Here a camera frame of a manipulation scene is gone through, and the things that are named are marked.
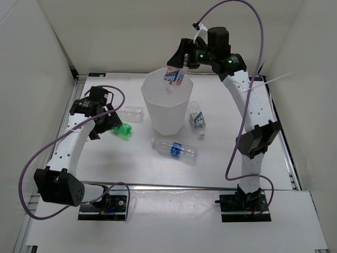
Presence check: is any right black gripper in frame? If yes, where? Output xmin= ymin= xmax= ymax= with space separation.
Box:
xmin=167 ymin=38 xmax=216 ymax=70

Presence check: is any clear bottle orange blue label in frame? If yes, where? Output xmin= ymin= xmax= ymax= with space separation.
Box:
xmin=163 ymin=66 xmax=186 ymax=91

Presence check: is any clear bottle green blue label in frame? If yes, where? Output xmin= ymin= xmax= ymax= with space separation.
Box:
xmin=187 ymin=101 xmax=206 ymax=139

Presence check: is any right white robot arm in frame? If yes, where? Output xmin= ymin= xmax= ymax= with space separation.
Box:
xmin=167 ymin=27 xmax=281 ymax=211

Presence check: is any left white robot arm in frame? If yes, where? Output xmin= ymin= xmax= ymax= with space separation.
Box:
xmin=34 ymin=86 xmax=122 ymax=211

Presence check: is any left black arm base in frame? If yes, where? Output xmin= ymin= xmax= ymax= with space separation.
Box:
xmin=77 ymin=182 xmax=131 ymax=221

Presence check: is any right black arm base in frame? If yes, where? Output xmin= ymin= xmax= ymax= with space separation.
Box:
xmin=214 ymin=186 xmax=272 ymax=223

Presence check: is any white octagonal plastic bin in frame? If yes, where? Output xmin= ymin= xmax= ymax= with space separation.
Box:
xmin=141 ymin=67 xmax=193 ymax=135

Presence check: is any crushed green plastic bottle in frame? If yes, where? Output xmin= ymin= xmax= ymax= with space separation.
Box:
xmin=112 ymin=123 xmax=133 ymax=139

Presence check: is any clear flattened plastic bottle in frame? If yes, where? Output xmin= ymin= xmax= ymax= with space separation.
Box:
xmin=117 ymin=106 xmax=144 ymax=123

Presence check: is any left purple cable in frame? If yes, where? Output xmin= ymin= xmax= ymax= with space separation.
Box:
xmin=19 ymin=84 xmax=131 ymax=220

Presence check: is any purple cable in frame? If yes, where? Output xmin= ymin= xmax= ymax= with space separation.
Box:
xmin=193 ymin=0 xmax=276 ymax=217
xmin=19 ymin=84 xmax=131 ymax=220

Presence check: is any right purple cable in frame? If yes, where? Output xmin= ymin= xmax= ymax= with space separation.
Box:
xmin=193 ymin=0 xmax=276 ymax=217

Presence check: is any aluminium frame rail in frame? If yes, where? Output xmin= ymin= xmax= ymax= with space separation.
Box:
xmin=81 ymin=180 xmax=236 ymax=191

